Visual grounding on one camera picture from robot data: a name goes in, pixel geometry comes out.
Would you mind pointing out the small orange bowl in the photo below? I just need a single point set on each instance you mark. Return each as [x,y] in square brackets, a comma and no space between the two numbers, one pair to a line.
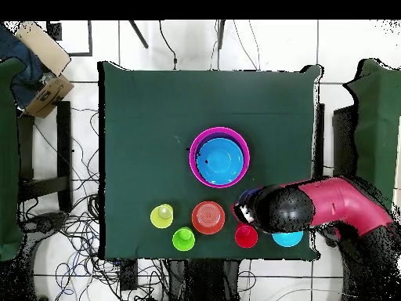
[208,218]

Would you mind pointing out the medium blue bowl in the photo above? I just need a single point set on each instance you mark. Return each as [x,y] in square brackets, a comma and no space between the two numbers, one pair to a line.
[219,163]

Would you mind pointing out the yellow cup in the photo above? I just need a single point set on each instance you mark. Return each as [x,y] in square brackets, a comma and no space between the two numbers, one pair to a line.
[159,218]

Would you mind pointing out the large pink bowl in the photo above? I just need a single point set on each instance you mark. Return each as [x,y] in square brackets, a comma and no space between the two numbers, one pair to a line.
[219,129]

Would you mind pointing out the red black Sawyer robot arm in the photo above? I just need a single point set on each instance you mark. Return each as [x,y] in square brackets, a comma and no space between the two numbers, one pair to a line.
[338,200]

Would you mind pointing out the red cup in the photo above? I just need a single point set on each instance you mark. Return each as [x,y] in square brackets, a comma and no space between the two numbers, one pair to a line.
[246,238]

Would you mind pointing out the small blue bowl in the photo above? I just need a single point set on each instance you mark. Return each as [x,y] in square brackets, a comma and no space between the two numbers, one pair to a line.
[286,240]

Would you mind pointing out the green cup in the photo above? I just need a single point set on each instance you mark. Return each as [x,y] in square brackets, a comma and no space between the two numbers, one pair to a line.
[183,240]

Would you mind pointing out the black box cabinet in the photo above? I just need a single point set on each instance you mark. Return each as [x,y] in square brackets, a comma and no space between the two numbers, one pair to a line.
[343,141]

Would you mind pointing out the black floor box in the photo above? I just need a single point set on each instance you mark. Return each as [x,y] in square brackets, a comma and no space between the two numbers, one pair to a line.
[128,276]

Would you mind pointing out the dark green tablecloth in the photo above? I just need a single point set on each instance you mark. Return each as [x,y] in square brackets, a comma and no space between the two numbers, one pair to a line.
[150,100]

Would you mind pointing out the brown cardboard box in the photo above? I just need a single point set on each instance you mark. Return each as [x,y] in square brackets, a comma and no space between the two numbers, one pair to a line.
[47,97]

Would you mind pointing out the dark blue cloth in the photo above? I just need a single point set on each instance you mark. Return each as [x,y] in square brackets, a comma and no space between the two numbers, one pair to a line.
[22,78]

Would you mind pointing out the beige cushion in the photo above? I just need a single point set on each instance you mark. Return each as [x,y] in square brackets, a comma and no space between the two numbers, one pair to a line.
[44,47]

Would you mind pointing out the black stand frame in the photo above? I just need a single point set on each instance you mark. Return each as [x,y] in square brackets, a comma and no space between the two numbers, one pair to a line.
[64,141]

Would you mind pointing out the black pedestal foot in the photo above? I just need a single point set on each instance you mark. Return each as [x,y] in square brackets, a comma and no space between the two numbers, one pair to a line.
[47,221]

